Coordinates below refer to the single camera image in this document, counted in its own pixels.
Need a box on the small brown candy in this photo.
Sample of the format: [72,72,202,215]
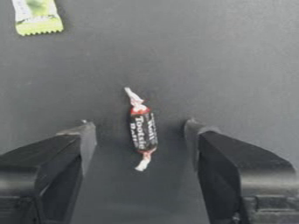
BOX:
[122,87,160,172]

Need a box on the green candy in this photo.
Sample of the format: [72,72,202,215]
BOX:
[10,0,64,37]

